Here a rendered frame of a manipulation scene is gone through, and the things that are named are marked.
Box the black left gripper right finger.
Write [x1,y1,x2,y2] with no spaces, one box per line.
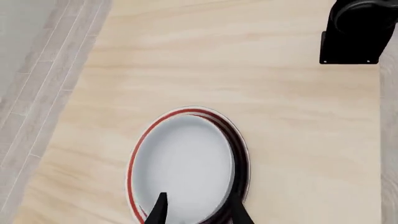
[229,195,256,224]

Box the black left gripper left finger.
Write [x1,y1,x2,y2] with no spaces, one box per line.
[144,192,168,224]

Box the white plate with red rings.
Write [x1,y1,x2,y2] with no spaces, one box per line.
[125,106,251,224]

